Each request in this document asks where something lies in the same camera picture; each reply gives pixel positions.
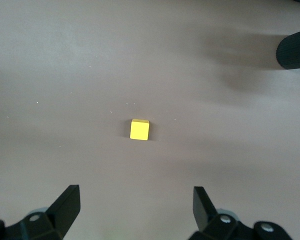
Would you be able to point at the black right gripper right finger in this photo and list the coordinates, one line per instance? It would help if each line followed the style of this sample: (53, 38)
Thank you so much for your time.
(215, 225)

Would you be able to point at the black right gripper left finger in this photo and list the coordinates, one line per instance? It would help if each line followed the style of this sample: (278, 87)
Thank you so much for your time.
(62, 212)

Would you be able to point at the black ribbed cylinder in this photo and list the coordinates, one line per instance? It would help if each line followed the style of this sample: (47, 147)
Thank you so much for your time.
(295, 50)

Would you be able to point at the yellow cube block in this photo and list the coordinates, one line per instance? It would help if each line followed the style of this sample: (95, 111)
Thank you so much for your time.
(139, 130)

